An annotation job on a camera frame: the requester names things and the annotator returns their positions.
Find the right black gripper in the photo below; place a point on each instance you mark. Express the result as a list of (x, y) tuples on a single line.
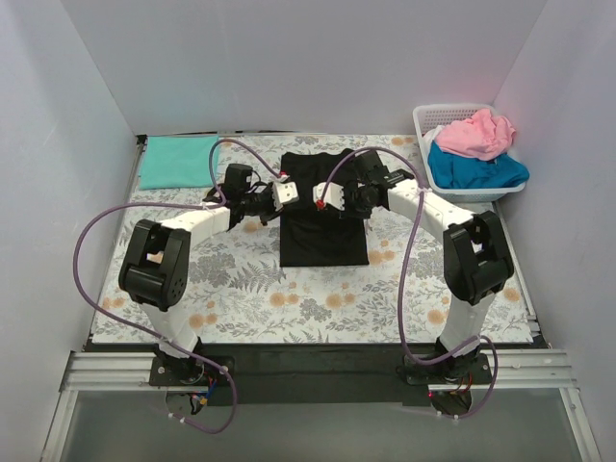
[(350, 202)]

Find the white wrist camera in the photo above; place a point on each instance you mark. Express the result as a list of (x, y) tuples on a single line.
[(284, 192), (329, 195)]

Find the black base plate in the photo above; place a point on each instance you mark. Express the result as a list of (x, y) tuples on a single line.
[(341, 373)]

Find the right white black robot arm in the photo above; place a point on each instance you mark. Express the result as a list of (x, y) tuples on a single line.
[(477, 260)]

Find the blue t shirt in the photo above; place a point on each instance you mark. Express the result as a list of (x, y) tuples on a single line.
[(453, 172)]

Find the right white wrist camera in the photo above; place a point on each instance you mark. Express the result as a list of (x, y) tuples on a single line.
[(329, 195)]

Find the pink t shirt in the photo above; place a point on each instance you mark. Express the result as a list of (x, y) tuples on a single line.
[(483, 136)]

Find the black t shirt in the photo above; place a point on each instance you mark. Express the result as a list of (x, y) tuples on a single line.
[(310, 237)]

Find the white garment in basket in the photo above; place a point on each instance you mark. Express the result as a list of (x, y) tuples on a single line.
[(430, 136)]

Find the white plastic basket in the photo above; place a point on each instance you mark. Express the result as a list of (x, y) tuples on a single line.
[(430, 117)]

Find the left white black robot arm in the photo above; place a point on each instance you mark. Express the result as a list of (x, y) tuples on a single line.
[(155, 268)]

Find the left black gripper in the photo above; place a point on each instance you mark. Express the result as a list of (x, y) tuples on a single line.
[(269, 203)]

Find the folded teal t shirt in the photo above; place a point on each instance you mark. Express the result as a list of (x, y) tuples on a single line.
[(178, 162)]

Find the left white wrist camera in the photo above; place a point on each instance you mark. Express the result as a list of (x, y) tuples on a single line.
[(284, 192)]

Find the aluminium frame rail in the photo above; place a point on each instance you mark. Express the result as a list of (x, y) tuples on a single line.
[(124, 406)]

